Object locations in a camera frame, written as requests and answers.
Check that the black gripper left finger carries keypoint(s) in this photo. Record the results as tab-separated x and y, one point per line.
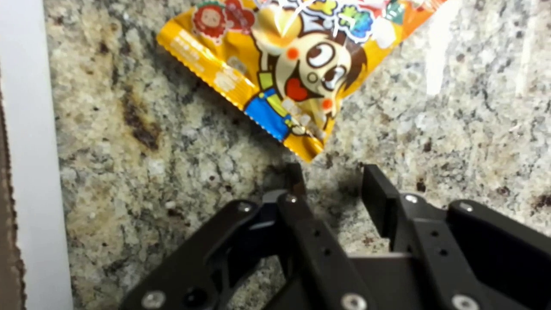
321	252

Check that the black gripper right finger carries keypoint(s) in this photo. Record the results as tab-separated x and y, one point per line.
436	252

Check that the yellow cartoon candy sachet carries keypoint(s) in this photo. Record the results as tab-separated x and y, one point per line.
298	62

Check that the shallow brown cardboard box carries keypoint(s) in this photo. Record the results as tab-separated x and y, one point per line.
35	173

